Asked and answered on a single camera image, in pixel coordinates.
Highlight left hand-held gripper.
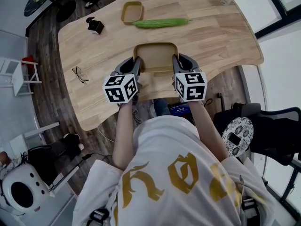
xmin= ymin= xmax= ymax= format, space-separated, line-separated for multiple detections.
xmin=102 ymin=56 xmax=143 ymax=105

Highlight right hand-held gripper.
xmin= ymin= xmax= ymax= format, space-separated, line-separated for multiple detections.
xmin=172 ymin=53 xmax=208 ymax=102

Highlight large beige container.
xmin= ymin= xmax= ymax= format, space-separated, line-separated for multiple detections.
xmin=133 ymin=42 xmax=179 ymax=74

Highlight person's right forearm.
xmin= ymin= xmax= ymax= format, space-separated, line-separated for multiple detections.
xmin=187 ymin=100 xmax=230 ymax=162

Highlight person's left forearm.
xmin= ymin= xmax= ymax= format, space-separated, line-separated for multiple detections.
xmin=112 ymin=102 xmax=137 ymax=172

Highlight small beige container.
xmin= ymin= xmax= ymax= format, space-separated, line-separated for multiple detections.
xmin=120 ymin=1 xmax=144 ymax=25

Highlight black device with blue screen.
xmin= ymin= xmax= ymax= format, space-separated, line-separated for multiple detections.
xmin=167 ymin=102 xmax=191 ymax=118

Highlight person's blue-jeans leg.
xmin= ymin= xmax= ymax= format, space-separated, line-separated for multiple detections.
xmin=153 ymin=98 xmax=172 ymax=120

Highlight green bitter gourd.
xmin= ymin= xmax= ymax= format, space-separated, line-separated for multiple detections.
xmin=132 ymin=18 xmax=193 ymax=30

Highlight wooden table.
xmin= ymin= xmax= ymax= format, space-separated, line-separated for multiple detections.
xmin=57 ymin=0 xmax=264 ymax=131

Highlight black-framed eyeglasses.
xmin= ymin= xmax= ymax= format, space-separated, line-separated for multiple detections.
xmin=71 ymin=66 xmax=90 ymax=85

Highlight black shoes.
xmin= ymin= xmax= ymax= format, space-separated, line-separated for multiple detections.
xmin=84 ymin=0 xmax=102 ymax=9

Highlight round floral patterned cushion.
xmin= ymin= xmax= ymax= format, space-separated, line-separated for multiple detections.
xmin=222 ymin=116 xmax=255 ymax=158

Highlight black phone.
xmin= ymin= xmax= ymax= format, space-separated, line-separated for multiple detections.
xmin=228 ymin=132 xmax=241 ymax=146

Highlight white gold-print shirt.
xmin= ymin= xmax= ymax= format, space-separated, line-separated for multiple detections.
xmin=71 ymin=115 xmax=284 ymax=226

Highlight black office chair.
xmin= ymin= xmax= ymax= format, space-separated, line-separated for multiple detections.
xmin=213 ymin=102 xmax=301 ymax=166

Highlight round dark marble table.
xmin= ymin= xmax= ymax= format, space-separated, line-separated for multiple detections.
xmin=23 ymin=0 xmax=61 ymax=18

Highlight white stool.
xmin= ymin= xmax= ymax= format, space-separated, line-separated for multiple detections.
xmin=0 ymin=56 xmax=43 ymax=97

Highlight black bag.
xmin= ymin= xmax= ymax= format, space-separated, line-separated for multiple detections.
xmin=27 ymin=145 xmax=57 ymax=186

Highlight white shelf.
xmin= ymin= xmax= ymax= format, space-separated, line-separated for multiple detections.
xmin=9 ymin=121 xmax=61 ymax=152

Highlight white rounded appliance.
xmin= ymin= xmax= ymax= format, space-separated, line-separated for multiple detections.
xmin=1 ymin=162 xmax=49 ymax=214

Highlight black camera on cube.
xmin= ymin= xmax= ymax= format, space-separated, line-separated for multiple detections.
xmin=86 ymin=16 xmax=105 ymax=35

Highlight white cable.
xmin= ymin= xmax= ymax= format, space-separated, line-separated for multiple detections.
xmin=97 ymin=123 xmax=116 ymax=143

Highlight black cable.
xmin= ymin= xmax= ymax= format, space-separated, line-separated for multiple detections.
xmin=80 ymin=152 xmax=112 ymax=165

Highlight black strap buckle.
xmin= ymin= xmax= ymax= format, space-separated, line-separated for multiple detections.
xmin=88 ymin=208 xmax=111 ymax=226
xmin=241 ymin=196 xmax=260 ymax=219

